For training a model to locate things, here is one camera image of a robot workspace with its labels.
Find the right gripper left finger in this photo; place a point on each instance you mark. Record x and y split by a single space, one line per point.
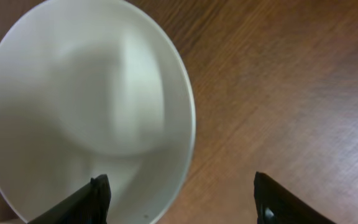
88 205

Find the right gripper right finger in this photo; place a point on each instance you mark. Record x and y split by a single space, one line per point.
276 205

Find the cream plate front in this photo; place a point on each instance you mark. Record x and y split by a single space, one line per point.
90 88

